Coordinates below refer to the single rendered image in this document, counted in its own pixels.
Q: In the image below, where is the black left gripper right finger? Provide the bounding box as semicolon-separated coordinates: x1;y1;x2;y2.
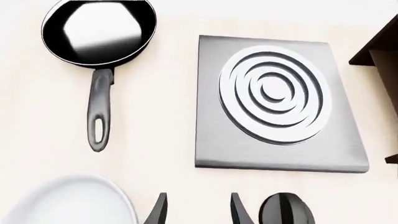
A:
230;192;255;224

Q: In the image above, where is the black frying pan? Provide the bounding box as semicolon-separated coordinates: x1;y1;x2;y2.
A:
40;0;158;154

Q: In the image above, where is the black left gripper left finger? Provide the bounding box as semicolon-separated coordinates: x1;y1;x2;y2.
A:
143;192;168;224

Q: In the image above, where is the flat grey stove plate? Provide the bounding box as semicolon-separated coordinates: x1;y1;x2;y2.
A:
195;34;371;174

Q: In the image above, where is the white plate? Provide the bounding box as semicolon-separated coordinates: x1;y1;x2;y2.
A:
0;174;139;224

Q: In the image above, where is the round black stove knob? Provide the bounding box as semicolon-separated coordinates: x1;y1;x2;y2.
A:
258;192;315;224

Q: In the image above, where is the dark wooden cabinet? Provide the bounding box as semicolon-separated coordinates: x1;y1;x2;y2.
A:
348;16;398;164

